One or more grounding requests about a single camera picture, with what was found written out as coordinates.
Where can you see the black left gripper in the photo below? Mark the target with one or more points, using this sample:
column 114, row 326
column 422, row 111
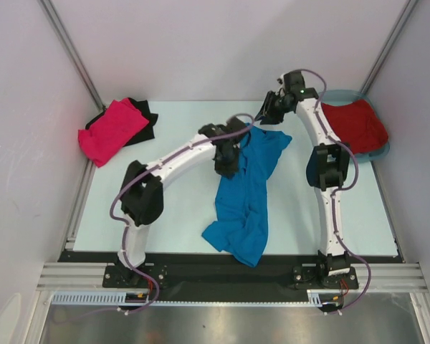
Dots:
column 228, row 170

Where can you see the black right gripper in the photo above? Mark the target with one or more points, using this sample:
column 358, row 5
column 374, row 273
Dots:
column 271, row 116

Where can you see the blue t shirt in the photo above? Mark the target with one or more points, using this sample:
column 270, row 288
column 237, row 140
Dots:
column 241, row 226

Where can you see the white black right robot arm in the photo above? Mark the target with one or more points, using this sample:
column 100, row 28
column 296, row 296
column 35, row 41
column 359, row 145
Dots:
column 326, row 172

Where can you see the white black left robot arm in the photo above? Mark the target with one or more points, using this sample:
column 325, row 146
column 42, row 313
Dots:
column 140, row 200

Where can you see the teal plastic basket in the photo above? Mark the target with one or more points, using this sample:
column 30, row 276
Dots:
column 344, row 97

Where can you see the black folded t shirt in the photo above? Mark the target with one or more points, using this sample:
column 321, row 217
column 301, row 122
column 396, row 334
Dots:
column 124, row 122

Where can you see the red t shirt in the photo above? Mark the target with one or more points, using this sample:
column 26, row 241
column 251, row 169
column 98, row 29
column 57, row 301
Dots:
column 357, row 125

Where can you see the pink folded t shirt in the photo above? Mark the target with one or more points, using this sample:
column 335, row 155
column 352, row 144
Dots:
column 99, row 156

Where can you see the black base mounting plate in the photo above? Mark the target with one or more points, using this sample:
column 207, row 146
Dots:
column 214, row 277

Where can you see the right aluminium corner post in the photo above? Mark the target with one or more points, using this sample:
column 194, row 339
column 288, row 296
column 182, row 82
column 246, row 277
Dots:
column 391, row 40

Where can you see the aluminium corner post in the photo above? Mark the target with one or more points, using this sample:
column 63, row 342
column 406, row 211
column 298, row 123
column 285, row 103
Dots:
column 61, row 32
column 391, row 40

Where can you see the grey slotted cable duct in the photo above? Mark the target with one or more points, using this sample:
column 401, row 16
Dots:
column 136, row 299

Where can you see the aluminium front frame rail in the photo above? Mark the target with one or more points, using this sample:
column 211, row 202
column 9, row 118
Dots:
column 89, row 276

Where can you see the left aluminium corner post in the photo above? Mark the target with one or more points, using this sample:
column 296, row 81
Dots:
column 61, row 32

